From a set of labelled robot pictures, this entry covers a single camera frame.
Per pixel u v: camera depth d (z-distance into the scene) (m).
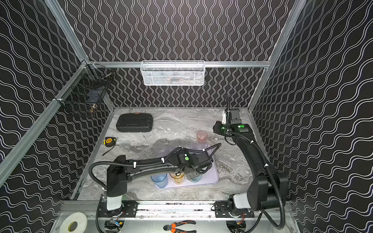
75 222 0.71
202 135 0.99
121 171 0.51
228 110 0.63
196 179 0.83
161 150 0.95
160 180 0.84
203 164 0.59
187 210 0.77
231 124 0.62
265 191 0.42
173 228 0.69
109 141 0.97
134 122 1.02
